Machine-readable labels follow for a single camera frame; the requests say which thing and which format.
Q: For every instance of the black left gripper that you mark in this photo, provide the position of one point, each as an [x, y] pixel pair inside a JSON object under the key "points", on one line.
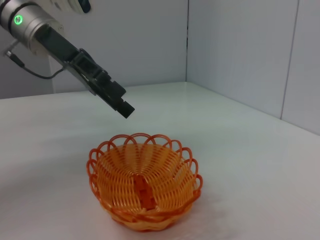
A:
{"points": [[57, 45]]}

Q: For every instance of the orange plastic woven basket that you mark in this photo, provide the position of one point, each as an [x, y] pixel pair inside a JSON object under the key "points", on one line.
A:
{"points": [[140, 210]]}

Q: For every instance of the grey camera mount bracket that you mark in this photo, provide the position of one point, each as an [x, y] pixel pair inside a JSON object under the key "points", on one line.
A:
{"points": [[72, 71]]}

